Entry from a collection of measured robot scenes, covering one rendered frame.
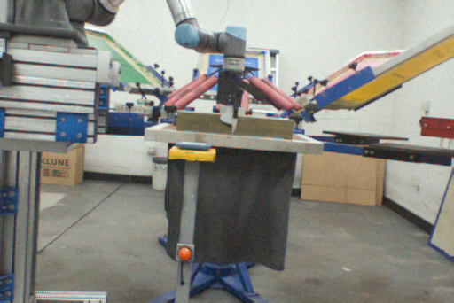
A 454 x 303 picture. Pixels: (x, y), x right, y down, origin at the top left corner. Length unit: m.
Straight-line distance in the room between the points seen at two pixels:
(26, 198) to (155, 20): 4.90
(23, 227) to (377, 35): 5.48
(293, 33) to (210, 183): 4.85
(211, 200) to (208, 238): 0.14
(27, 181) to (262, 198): 0.79
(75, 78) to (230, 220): 0.72
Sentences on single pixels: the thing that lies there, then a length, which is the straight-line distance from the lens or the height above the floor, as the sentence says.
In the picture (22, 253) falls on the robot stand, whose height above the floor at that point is 0.54.
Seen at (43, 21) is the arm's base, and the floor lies 1.28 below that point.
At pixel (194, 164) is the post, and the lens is 1.52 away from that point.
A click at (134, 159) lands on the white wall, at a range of 6.56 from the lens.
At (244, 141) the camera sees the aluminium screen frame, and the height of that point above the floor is 0.98.
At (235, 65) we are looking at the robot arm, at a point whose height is 1.23.
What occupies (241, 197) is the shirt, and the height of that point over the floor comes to 0.77.
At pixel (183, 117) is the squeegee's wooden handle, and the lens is 1.83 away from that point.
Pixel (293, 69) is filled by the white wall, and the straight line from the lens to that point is 6.49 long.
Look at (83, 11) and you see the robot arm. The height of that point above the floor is 1.39.
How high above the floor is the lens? 1.10
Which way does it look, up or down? 6 degrees down
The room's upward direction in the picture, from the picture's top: 5 degrees clockwise
